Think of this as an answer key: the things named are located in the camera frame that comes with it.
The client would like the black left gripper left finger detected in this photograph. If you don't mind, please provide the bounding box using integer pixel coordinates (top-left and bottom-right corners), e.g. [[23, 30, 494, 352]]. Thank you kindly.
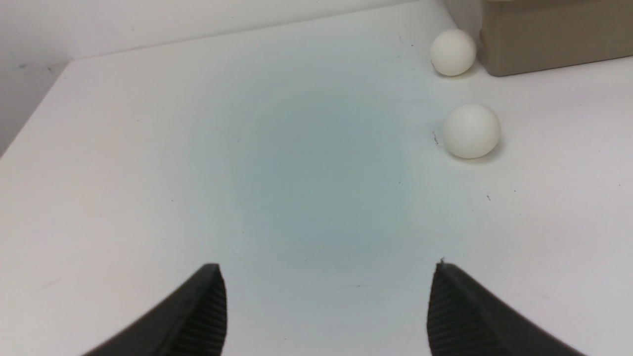
[[86, 264, 228, 356]]

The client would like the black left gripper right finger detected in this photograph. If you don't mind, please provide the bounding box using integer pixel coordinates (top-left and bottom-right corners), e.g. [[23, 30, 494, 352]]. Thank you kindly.
[[427, 262, 580, 356]]

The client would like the white ball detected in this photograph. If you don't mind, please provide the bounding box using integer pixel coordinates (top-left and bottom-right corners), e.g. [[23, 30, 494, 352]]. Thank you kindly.
[[430, 29, 477, 77], [442, 103, 501, 159]]

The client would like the tan plastic storage bin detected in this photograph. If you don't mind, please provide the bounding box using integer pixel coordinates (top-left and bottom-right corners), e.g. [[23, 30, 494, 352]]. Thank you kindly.
[[479, 0, 633, 77]]

